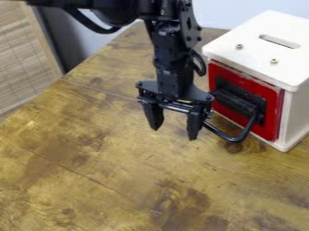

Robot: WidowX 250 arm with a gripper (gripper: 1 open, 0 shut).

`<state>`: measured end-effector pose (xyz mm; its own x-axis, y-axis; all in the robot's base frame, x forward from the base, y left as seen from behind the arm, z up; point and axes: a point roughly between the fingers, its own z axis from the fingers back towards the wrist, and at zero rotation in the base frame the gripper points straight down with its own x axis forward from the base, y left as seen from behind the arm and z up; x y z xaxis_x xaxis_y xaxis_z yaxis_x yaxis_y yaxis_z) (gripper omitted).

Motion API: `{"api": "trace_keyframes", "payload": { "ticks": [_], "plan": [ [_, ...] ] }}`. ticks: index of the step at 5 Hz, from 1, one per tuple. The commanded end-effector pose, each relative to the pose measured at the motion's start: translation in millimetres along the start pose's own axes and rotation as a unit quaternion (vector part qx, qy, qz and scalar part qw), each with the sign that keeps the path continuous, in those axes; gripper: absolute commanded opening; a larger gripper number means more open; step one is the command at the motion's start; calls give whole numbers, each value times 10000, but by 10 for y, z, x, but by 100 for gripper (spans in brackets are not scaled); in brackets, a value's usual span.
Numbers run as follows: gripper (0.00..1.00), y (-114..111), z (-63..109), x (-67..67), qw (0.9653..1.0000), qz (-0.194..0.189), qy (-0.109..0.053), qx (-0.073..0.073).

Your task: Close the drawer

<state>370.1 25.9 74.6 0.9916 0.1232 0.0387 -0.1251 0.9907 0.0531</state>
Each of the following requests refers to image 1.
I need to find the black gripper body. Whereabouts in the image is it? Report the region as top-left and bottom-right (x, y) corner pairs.
(134, 49), (217, 113)

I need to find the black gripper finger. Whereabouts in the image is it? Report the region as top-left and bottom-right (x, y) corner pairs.
(188, 111), (205, 141)
(142, 100), (165, 131)

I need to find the black metal drawer handle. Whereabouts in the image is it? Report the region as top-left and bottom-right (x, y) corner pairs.
(204, 77), (267, 143)

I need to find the red drawer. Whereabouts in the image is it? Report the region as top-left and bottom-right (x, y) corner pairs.
(208, 60), (285, 142)

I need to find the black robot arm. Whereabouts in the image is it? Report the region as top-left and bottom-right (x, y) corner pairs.
(26, 0), (214, 140)

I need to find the white wooden box cabinet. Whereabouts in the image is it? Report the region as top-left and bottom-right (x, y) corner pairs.
(204, 11), (309, 152)

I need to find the wooden slatted panel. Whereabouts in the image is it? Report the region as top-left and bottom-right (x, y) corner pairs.
(0, 0), (63, 115)

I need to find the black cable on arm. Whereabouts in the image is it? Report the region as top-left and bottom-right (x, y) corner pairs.
(189, 49), (208, 78)

